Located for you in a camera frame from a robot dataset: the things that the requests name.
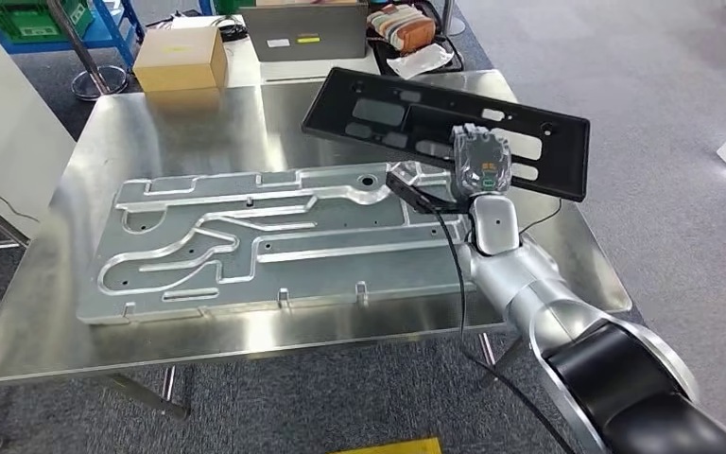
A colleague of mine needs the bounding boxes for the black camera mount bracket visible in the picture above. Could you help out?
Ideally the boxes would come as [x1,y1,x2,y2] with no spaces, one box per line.
[386,167,464,216]

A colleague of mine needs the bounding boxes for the cardboard box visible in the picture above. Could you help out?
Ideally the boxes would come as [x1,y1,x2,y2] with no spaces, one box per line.
[132,26,230,94]

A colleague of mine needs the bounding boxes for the stainless steel workbench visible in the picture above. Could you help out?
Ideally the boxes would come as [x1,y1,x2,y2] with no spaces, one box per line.
[0,68,633,452]

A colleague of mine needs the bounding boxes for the chrome stanchion with round base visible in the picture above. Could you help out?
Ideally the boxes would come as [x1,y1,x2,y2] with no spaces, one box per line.
[46,0,130,103]

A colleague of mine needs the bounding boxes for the grey laptop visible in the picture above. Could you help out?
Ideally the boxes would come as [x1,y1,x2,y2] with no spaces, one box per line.
[240,0,371,62]

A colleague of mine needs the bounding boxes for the clear plastic bag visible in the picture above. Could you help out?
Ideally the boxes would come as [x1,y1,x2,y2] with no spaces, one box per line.
[387,42,456,80]

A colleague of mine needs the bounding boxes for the black cable bundle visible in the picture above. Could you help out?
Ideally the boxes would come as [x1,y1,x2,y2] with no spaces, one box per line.
[211,13,251,44]

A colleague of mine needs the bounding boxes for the striped brown pouch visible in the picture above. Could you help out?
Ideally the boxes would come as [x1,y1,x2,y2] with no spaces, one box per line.
[367,3,438,56]

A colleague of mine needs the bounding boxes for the black plastic car part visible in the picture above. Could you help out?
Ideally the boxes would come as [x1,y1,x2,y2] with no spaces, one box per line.
[301,66,591,203]

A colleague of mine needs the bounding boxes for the green plastic crate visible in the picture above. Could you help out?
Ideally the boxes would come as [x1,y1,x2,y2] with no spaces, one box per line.
[0,0,95,44]

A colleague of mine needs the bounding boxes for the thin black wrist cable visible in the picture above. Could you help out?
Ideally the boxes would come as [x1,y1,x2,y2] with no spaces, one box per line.
[518,199,563,236]

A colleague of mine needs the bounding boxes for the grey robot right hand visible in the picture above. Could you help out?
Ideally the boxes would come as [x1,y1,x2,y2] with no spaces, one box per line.
[450,123,514,199]

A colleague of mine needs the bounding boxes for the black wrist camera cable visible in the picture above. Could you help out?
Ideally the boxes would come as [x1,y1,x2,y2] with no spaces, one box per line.
[428,206,580,454]

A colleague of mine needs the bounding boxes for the black tray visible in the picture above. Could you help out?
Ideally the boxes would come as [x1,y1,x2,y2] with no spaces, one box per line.
[369,0,466,78]

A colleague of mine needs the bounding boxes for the machined aluminium plate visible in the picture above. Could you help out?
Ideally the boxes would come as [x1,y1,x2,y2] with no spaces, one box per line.
[77,161,483,325]

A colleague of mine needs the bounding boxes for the round chrome stanchion base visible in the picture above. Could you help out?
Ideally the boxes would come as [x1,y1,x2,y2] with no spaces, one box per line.
[441,0,468,38]

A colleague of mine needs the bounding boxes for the white cabinet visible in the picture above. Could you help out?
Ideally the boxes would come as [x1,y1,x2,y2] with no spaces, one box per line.
[0,27,78,240]

